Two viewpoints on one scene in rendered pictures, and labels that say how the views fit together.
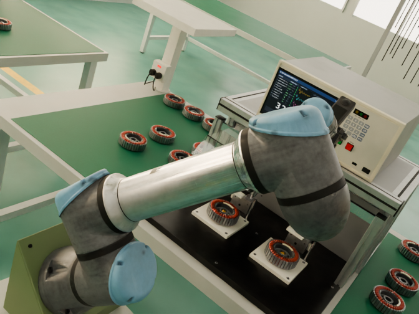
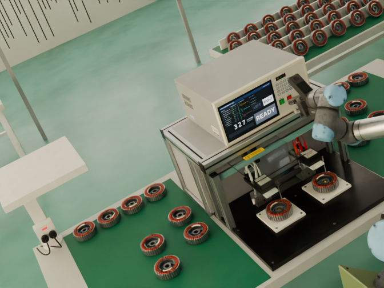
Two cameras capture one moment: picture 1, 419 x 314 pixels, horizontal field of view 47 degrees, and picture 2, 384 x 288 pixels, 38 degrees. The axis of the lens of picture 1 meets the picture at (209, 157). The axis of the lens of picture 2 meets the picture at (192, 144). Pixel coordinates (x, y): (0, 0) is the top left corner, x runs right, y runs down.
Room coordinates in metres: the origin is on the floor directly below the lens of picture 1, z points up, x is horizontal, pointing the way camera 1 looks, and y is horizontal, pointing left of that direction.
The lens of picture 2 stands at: (0.20, 1.31, 2.29)
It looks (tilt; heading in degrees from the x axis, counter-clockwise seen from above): 30 degrees down; 318
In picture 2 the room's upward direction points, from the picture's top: 20 degrees counter-clockwise
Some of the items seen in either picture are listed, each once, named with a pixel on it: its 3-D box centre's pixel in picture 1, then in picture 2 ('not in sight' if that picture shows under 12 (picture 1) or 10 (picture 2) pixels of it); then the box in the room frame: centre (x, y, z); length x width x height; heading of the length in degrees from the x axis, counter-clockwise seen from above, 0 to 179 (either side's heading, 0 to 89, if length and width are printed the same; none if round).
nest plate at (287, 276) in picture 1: (279, 259); (326, 187); (1.29, -0.33, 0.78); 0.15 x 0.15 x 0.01; 65
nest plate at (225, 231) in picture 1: (221, 217); (280, 214); (1.39, -0.11, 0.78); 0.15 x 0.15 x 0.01; 65
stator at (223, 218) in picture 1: (223, 212); (279, 210); (1.39, -0.11, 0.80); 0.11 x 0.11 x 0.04
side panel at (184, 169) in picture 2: not in sight; (188, 175); (1.84, -0.10, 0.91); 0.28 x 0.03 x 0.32; 155
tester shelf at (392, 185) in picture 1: (324, 140); (246, 115); (1.63, -0.36, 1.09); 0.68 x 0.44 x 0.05; 65
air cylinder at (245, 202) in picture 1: (243, 200); (260, 196); (1.52, -0.18, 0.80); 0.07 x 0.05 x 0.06; 65
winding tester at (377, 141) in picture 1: (343, 111); (241, 89); (1.63, -0.37, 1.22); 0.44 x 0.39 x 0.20; 65
